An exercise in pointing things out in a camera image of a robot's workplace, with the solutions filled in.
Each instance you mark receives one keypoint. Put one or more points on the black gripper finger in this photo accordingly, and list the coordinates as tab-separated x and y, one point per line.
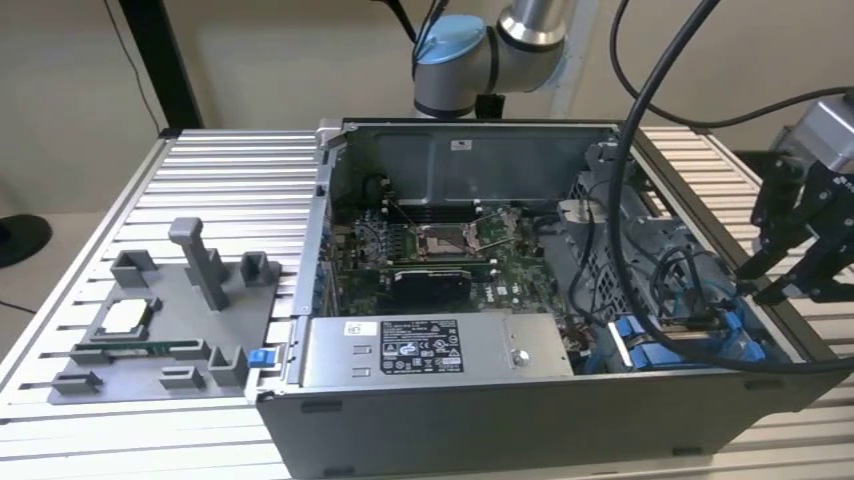
828	270
777	252

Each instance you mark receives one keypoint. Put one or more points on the hard disk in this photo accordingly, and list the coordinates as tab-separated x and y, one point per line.
650	352

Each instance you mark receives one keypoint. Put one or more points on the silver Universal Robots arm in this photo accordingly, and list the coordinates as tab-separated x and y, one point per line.
461	75

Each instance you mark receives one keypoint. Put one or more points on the disk bay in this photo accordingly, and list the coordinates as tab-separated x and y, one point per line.
774	345

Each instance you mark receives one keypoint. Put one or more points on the grey metal drive cage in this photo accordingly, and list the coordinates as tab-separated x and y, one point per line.
594	225

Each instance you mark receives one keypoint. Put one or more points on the green motherboard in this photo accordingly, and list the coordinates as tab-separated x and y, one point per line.
514	270

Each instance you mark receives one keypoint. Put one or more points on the CPU socket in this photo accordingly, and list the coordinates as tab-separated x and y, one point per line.
441	239

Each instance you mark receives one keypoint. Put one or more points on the small black box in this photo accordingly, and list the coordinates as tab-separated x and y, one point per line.
490	106

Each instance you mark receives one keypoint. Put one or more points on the black graphics card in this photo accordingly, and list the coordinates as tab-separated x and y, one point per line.
428	292

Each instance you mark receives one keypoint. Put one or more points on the open black PC case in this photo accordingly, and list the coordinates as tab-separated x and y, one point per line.
508	430

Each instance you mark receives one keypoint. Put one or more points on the silver power supply unit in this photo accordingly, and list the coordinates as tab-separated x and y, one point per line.
334	350

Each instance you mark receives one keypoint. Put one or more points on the blue case latch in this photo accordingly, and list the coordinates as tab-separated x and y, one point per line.
261	358

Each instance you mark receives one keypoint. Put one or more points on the grey parts rack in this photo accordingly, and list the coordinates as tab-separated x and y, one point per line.
174	300

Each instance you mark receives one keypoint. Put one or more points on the green RAM stick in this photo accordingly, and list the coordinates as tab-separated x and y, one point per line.
157	346

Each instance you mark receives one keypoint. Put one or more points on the silver CPU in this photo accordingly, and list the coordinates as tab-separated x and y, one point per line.
126	317

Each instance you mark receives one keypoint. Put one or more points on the black round stand base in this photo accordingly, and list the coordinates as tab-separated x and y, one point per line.
23	240

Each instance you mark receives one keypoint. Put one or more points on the black upright post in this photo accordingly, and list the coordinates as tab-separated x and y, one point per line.
167	65

